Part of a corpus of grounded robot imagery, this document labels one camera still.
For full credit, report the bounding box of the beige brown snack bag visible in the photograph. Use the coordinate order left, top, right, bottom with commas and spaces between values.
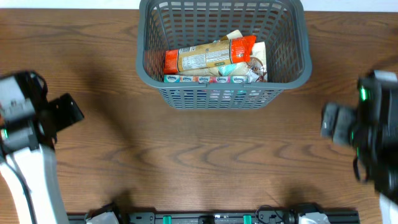
246, 42, 267, 83

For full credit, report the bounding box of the Kleenex tissue multipack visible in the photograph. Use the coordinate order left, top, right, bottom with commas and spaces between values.
164, 75, 248, 83

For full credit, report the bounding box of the orange biscuit packet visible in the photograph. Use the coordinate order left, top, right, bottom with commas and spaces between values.
164, 35, 256, 75

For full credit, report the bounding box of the small mint snack packet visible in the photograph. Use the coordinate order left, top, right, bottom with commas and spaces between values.
218, 63, 239, 77

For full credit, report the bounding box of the brown topped Pantree bag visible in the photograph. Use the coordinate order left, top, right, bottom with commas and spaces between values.
215, 30, 243, 42

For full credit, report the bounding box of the plain beige snack bag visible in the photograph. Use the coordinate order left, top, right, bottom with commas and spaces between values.
178, 67, 221, 77

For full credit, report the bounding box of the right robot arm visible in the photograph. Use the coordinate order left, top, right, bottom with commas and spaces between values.
320, 70, 397, 223

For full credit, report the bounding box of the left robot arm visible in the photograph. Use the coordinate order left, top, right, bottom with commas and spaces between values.
1, 71, 84, 223

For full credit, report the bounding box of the grey plastic basket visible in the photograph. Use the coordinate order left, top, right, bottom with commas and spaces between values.
136, 0, 312, 109

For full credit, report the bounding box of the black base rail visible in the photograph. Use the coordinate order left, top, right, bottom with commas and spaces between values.
67, 203, 361, 224

